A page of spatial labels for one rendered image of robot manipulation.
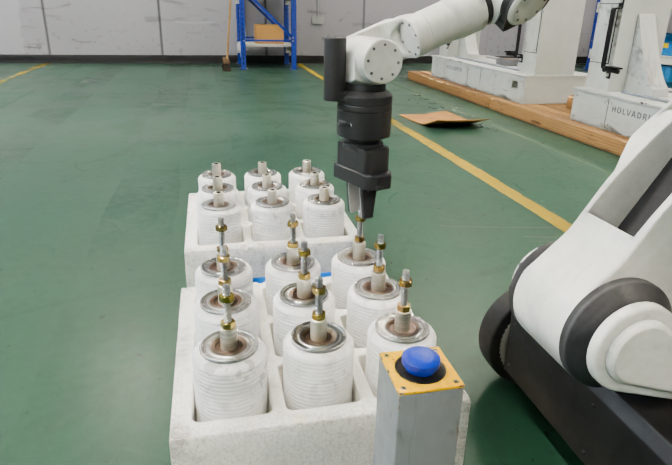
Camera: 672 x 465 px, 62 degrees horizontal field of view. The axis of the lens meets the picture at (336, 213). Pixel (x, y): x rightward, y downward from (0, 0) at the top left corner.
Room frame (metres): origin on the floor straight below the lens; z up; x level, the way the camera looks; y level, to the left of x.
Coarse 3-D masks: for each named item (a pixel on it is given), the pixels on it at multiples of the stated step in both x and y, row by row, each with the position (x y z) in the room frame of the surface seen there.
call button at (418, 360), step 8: (408, 352) 0.50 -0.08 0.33; (416, 352) 0.50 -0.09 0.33; (424, 352) 0.50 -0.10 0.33; (432, 352) 0.50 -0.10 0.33; (408, 360) 0.48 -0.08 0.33; (416, 360) 0.48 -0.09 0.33; (424, 360) 0.48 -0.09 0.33; (432, 360) 0.48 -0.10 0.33; (440, 360) 0.49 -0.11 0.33; (408, 368) 0.48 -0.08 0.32; (416, 368) 0.47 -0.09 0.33; (424, 368) 0.47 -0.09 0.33; (432, 368) 0.47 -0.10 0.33; (424, 376) 0.48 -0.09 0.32
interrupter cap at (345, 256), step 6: (342, 252) 0.91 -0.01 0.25; (348, 252) 0.91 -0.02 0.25; (366, 252) 0.92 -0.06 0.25; (372, 252) 0.92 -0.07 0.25; (342, 258) 0.89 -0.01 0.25; (348, 258) 0.89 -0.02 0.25; (366, 258) 0.90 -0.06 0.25; (372, 258) 0.89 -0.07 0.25; (348, 264) 0.87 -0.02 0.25; (354, 264) 0.86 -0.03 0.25; (360, 264) 0.86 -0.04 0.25; (366, 264) 0.86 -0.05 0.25; (372, 264) 0.87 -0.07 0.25
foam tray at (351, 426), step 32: (192, 288) 0.90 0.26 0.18; (256, 288) 0.91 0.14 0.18; (192, 320) 0.79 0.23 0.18; (192, 384) 0.63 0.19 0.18; (352, 384) 0.65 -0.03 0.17; (192, 416) 0.57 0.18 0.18; (256, 416) 0.57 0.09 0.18; (288, 416) 0.57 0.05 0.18; (320, 416) 0.57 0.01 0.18; (352, 416) 0.57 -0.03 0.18; (192, 448) 0.53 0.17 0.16; (224, 448) 0.54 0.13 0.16; (256, 448) 0.55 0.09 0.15; (288, 448) 0.56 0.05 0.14; (320, 448) 0.56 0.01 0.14; (352, 448) 0.57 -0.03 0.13
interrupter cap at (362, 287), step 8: (360, 280) 0.80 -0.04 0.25; (368, 280) 0.80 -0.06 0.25; (392, 280) 0.81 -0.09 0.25; (360, 288) 0.78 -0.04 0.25; (368, 288) 0.78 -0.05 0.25; (392, 288) 0.78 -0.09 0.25; (400, 288) 0.78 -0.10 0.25; (368, 296) 0.75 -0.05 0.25; (376, 296) 0.75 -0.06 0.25; (384, 296) 0.75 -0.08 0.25; (392, 296) 0.75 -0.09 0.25
